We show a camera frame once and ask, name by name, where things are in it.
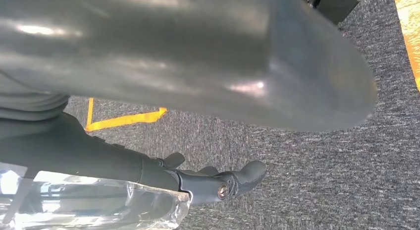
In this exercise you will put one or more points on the dark grey robot leg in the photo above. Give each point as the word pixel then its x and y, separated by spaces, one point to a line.
pixel 341 5

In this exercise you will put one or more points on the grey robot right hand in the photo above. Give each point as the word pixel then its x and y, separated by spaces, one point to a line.
pixel 164 41

